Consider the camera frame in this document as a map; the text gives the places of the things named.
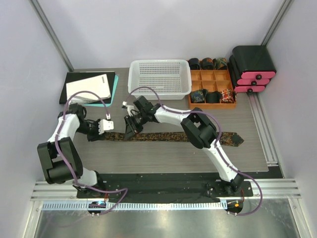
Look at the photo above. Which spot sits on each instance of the rolled green tie back-right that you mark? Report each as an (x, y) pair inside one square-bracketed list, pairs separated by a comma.
[(220, 63)]

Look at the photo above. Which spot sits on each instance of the teal folder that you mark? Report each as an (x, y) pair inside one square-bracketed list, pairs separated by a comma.
[(112, 81)]

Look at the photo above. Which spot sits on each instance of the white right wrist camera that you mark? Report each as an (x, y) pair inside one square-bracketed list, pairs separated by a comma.
[(128, 108)]

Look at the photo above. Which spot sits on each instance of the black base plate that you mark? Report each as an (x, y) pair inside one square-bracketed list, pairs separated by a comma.
[(168, 188)]

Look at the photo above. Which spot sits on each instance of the white plastic basket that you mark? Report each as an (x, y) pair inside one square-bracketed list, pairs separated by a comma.
[(170, 79)]

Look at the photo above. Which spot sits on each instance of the white notebook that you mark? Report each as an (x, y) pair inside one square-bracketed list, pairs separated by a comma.
[(97, 84)]

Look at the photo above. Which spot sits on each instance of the white slotted cable duct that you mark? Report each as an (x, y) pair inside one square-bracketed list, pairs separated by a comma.
[(98, 205)]

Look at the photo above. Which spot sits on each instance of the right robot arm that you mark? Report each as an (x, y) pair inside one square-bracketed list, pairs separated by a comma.
[(199, 129)]

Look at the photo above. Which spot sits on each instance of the rolled orange-black tie back-middle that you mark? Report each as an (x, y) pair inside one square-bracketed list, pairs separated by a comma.
[(207, 64)]

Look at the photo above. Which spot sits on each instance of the black folder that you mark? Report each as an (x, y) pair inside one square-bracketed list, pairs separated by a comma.
[(76, 76)]

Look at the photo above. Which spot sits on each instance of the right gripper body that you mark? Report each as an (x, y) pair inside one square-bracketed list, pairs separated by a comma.
[(138, 121)]

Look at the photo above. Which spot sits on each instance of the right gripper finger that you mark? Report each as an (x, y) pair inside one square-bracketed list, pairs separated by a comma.
[(135, 137), (128, 133)]

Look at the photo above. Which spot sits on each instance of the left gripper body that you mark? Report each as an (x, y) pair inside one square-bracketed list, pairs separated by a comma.
[(93, 128)]

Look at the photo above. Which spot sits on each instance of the rolled black tie back-left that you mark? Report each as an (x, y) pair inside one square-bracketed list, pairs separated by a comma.
[(194, 64)]

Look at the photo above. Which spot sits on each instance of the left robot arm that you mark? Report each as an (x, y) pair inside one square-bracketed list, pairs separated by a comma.
[(58, 156)]

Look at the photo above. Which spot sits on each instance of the rolled plain black tie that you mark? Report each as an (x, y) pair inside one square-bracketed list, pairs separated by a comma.
[(213, 97)]

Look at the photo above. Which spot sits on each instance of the orange compartment tray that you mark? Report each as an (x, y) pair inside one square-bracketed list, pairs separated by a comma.
[(212, 80)]

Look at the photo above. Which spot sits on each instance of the black pink drawer unit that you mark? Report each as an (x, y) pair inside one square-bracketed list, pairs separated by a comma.
[(251, 68)]

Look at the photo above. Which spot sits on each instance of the rolled blue floral tie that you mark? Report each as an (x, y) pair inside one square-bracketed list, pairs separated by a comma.
[(198, 96)]

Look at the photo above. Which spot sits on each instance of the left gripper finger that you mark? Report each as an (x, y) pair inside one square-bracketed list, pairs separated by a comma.
[(99, 137), (90, 138)]

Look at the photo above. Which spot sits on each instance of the black key-pattern tie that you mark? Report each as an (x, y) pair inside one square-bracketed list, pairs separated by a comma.
[(227, 138)]

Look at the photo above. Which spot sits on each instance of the rolled red patterned tie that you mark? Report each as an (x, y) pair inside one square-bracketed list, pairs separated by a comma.
[(227, 96)]

